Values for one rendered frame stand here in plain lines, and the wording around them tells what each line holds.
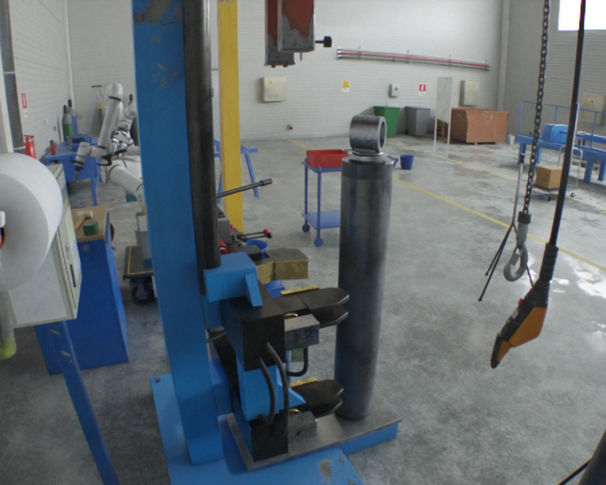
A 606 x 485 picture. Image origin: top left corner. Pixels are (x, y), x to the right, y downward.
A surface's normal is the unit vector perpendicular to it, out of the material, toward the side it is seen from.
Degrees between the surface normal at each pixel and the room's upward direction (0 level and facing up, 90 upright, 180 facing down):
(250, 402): 90
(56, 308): 90
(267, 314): 0
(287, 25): 90
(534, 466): 0
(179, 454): 0
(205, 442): 90
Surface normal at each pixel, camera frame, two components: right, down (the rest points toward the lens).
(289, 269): 0.14, 0.36
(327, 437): 0.00, -0.93
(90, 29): 0.39, 0.33
